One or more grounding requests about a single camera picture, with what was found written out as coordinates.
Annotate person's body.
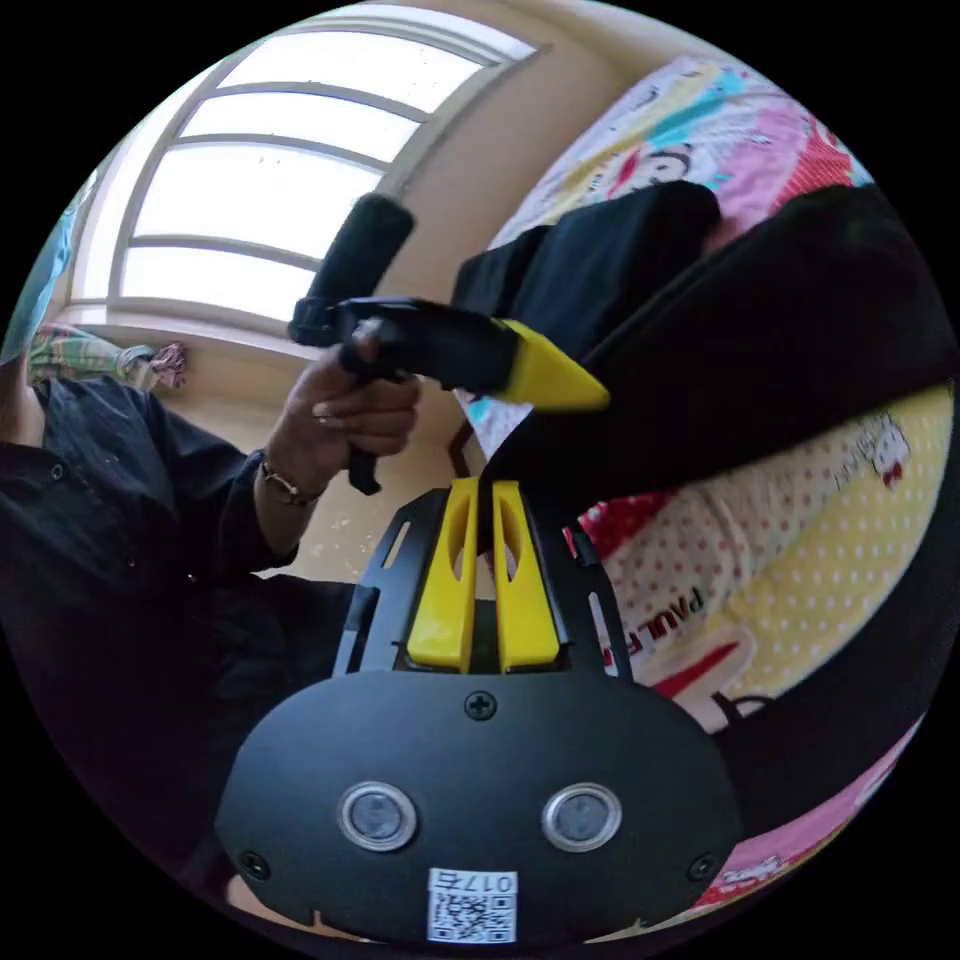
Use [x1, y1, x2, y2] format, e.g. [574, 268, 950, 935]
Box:
[0, 358, 363, 905]

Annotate person's left hand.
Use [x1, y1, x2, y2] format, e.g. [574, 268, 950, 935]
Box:
[263, 329, 421, 495]

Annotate bed with printed sheet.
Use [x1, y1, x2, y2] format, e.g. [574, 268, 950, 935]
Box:
[455, 56, 955, 935]

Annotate person's left forearm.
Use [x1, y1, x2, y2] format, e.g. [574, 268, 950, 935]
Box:
[217, 448, 333, 573]

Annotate pile of clothes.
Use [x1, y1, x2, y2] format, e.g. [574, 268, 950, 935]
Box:
[28, 322, 189, 393]

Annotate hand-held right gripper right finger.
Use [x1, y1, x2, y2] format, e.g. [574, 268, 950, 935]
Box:
[491, 479, 577, 673]

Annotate teal curtain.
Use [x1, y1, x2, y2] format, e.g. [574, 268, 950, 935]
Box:
[0, 170, 100, 364]

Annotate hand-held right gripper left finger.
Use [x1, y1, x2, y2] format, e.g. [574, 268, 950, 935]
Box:
[407, 476, 481, 674]

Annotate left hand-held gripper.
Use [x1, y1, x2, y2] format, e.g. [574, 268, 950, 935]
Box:
[335, 296, 611, 498]

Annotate window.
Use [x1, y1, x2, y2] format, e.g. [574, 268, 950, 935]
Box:
[71, 14, 543, 333]

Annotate black pants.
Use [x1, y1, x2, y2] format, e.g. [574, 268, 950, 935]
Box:
[448, 179, 958, 826]

